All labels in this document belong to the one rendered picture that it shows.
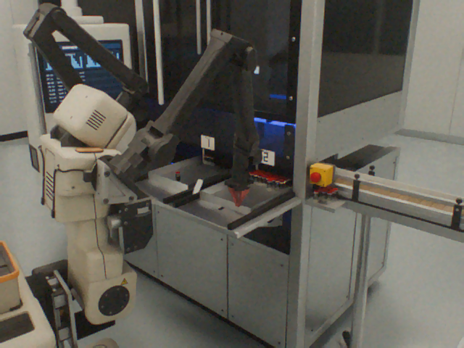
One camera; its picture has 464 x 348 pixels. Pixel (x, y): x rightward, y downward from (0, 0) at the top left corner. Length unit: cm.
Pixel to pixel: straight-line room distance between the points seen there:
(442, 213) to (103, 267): 114
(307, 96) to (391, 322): 147
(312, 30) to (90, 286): 113
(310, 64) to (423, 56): 475
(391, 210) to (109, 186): 106
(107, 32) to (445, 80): 485
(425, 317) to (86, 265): 196
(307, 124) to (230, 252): 80
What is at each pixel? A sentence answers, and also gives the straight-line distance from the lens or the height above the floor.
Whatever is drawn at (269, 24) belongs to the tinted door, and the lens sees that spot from 179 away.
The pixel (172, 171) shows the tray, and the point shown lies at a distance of 211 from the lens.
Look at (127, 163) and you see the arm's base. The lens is 118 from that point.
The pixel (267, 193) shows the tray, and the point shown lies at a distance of 184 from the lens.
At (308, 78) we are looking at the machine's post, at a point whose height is 136.
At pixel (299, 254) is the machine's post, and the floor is 62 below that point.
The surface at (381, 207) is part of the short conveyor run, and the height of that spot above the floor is 89.
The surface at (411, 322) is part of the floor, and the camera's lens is 275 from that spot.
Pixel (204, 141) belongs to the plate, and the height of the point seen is 102.
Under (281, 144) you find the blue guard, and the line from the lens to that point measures 180.
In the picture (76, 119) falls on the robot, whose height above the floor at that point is 132.
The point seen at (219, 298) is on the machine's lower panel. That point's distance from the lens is 240.
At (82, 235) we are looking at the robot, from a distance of 142.
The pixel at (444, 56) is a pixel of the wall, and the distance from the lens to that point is 630.
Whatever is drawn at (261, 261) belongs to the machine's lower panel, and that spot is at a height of 51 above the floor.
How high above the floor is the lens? 159
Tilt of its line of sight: 18 degrees down
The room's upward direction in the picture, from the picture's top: 1 degrees counter-clockwise
